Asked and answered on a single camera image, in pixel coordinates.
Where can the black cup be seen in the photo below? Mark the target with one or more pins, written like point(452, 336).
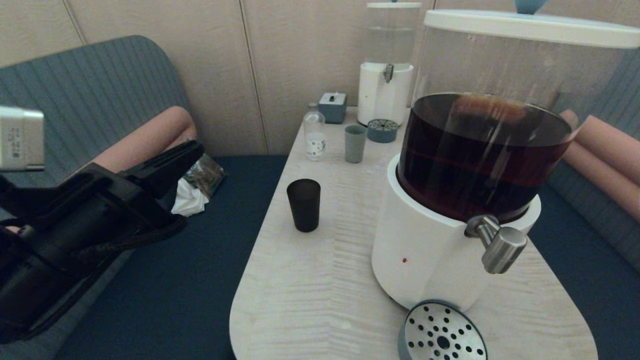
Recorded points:
point(304, 207)

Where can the small white dispenser lid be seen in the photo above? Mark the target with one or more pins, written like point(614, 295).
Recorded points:
point(393, 5)

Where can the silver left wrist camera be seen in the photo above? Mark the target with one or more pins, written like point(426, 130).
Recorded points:
point(20, 140)

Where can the grey cup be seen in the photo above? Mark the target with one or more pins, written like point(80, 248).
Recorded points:
point(355, 146)

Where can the small metal dispenser tap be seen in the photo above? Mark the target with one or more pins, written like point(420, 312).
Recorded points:
point(388, 73)

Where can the large metal dispenser tap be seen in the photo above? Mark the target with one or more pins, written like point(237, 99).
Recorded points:
point(504, 247)

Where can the pink bolster cushion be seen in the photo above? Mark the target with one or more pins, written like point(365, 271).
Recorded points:
point(187, 135)
point(600, 177)
point(145, 137)
point(610, 145)

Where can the green snack packet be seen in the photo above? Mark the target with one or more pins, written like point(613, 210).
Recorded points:
point(207, 175)

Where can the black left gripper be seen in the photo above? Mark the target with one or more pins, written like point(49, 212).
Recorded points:
point(90, 220)

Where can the blue-grey upholstered sofa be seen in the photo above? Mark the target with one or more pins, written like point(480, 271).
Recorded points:
point(100, 85)
point(590, 280)

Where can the clear plastic bottle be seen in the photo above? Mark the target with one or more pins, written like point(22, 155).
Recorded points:
point(315, 136)

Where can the small water dispenser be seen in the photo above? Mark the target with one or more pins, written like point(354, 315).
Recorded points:
point(380, 98)

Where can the large white lid blue knob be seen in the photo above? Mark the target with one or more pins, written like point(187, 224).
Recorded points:
point(525, 27)

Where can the blue-grey tissue box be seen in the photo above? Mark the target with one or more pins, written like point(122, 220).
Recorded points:
point(332, 109)

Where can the large round perforated drip tray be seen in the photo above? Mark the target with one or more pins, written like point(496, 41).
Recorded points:
point(442, 332)

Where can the white crumpled tissue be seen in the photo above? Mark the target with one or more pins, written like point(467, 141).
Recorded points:
point(189, 202)

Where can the large tea dispenser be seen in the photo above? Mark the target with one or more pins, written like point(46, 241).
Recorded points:
point(420, 250)

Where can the small round drip tray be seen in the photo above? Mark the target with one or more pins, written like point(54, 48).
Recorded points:
point(382, 131)

